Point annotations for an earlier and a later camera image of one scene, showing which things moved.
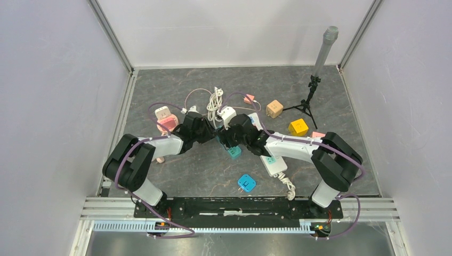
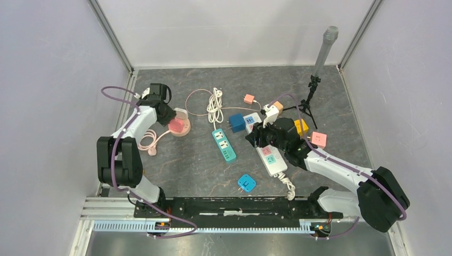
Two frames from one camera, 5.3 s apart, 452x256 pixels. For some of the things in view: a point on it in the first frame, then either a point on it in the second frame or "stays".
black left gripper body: (204, 133) → (170, 114)
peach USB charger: (246, 100) stays
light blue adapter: (246, 183) stays
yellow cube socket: (298, 128) stays
